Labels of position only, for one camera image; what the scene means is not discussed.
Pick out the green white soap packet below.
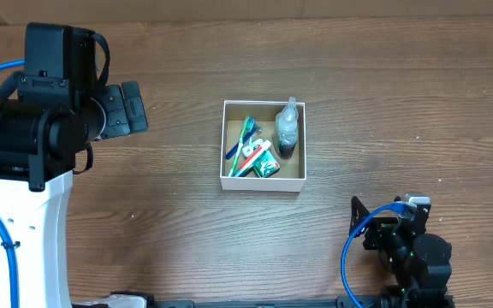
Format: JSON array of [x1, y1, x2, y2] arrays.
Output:
[[241, 139, 281, 178]]

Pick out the clear dark spray bottle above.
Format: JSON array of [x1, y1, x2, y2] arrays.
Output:
[[273, 97, 299, 159]]

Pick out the teal toothpaste tube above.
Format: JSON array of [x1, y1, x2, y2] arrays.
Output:
[[233, 140, 271, 177]]

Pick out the green white toothbrush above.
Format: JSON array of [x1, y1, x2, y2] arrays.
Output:
[[229, 116, 255, 176]]

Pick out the blue disposable razor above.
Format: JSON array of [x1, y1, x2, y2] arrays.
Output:
[[225, 125, 263, 160]]

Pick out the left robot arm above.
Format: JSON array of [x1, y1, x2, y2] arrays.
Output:
[[0, 74, 148, 307]]

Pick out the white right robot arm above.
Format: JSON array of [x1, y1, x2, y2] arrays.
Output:
[[337, 193, 454, 308]]

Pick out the white cardboard box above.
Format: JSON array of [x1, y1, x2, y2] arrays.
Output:
[[219, 100, 307, 193]]

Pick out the blue right cable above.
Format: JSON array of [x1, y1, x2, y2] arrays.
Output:
[[340, 202, 417, 308]]

